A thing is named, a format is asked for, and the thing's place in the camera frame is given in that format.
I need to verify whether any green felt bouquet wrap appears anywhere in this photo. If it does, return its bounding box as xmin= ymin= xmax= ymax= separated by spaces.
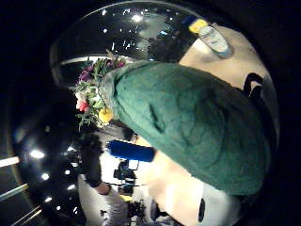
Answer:
xmin=99 ymin=60 xmax=273 ymax=196

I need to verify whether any white bottle with yellow cap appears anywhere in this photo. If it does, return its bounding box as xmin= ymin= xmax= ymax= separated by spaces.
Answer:
xmin=188 ymin=18 xmax=233 ymax=58

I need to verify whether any blue cylindrical bar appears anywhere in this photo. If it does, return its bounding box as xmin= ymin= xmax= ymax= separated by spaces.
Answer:
xmin=106 ymin=139 xmax=157 ymax=163

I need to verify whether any black equipment on stand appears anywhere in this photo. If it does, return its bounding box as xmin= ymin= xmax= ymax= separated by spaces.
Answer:
xmin=112 ymin=159 xmax=139 ymax=190

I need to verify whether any colourful flower bouquet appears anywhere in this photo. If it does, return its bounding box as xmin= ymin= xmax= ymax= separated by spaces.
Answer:
xmin=72 ymin=50 xmax=127 ymax=130

